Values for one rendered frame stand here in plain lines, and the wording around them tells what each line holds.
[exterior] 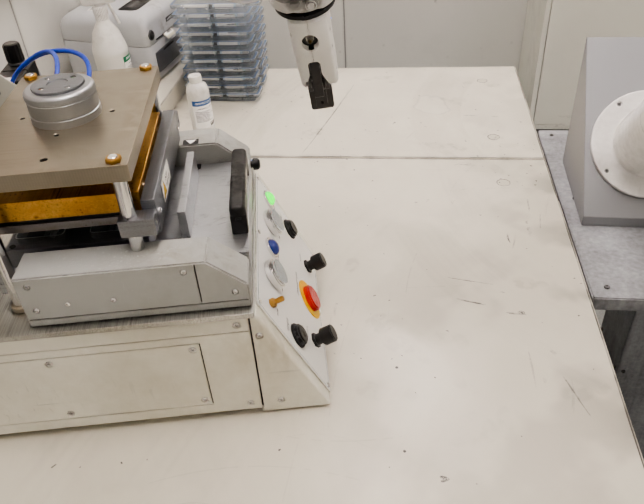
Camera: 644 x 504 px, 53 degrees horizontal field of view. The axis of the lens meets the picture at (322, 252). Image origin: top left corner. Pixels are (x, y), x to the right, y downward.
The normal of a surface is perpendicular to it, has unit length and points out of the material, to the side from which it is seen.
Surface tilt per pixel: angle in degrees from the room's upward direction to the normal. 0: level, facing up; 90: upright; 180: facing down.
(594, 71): 46
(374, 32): 90
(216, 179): 0
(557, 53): 90
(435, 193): 0
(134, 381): 90
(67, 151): 0
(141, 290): 90
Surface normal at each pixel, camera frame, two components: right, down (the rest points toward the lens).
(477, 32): -0.11, 0.61
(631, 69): -0.14, -0.11
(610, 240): -0.05, -0.80
